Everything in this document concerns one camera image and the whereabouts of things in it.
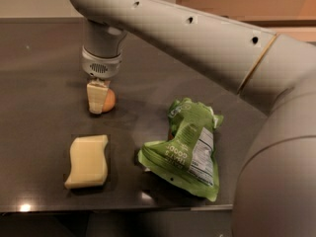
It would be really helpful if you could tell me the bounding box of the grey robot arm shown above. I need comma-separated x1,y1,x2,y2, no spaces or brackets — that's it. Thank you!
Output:
70,0,316,237

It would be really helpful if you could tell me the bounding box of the green rice chip bag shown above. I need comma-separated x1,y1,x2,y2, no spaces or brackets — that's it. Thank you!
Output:
137,98,223,201

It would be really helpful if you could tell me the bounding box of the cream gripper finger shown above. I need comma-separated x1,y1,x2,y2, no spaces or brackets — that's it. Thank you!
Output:
87,78,110,115

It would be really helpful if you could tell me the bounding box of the orange fruit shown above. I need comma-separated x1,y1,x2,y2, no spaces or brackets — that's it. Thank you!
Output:
102,89,116,113

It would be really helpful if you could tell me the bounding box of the yellow wavy sponge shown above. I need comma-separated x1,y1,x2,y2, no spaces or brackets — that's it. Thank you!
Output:
64,135,109,190

